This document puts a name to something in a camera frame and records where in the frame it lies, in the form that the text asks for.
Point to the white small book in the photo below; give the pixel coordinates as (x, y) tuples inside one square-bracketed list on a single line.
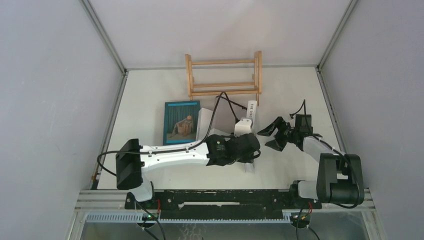
[(215, 131)]

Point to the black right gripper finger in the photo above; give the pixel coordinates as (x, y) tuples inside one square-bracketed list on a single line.
[(277, 124), (277, 144)]

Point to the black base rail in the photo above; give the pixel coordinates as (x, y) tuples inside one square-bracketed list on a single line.
[(222, 205)]

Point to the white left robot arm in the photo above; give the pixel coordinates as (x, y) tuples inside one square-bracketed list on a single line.
[(133, 160)]

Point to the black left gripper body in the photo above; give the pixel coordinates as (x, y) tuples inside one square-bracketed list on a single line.
[(248, 159)]

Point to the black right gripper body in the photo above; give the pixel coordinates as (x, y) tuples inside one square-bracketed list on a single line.
[(289, 133)]

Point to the teal Humor book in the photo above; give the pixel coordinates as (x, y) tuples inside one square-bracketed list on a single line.
[(180, 122)]

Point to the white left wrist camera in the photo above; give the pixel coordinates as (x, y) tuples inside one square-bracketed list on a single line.
[(243, 126)]

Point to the white thick book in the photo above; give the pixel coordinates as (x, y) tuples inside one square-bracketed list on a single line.
[(203, 123)]

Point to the grey notebook with elastic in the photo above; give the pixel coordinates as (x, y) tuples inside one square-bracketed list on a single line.
[(227, 114)]

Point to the white Singularity palm book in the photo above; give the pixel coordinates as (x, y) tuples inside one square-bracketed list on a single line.
[(251, 114)]

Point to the wooden book rack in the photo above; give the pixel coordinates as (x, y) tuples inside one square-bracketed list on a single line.
[(235, 77)]

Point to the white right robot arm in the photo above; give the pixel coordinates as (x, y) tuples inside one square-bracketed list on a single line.
[(339, 178)]

